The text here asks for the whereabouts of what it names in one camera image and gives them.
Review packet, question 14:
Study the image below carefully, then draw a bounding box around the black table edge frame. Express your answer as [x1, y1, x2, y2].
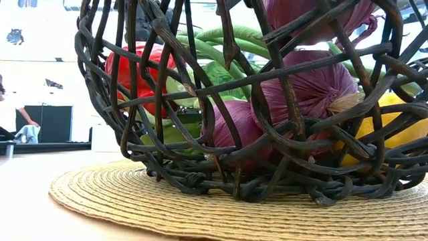
[0, 140, 92, 156]

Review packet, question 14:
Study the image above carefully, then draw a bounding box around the dark wicker basket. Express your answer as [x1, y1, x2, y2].
[74, 0, 428, 208]

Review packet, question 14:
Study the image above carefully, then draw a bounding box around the green romaine lettuce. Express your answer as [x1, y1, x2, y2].
[138, 62, 250, 157]

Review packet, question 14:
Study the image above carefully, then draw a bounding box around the person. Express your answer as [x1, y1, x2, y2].
[0, 74, 41, 133]

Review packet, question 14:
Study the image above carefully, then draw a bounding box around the yellow lemon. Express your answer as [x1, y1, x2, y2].
[334, 92, 428, 169]

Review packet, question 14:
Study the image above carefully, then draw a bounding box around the black partition panel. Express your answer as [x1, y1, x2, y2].
[15, 105, 74, 144]

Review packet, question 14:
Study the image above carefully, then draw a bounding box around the green long beans bunch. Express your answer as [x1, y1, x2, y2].
[175, 25, 379, 100]

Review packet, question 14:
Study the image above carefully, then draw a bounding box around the black curved chair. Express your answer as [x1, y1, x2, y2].
[0, 126, 16, 142]

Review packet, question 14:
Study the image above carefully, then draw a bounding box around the black ceiling device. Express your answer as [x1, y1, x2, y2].
[5, 28, 25, 46]

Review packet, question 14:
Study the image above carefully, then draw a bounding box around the purple onion braid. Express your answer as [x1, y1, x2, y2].
[200, 0, 379, 172]

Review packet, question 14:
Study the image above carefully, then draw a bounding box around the red bell pepper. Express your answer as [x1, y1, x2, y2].
[104, 42, 178, 118]

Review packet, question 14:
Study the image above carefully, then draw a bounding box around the light blue cloth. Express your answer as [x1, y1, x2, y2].
[15, 125, 41, 145]

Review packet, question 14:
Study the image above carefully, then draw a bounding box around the round woven straw placemat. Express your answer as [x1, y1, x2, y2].
[49, 159, 428, 241]

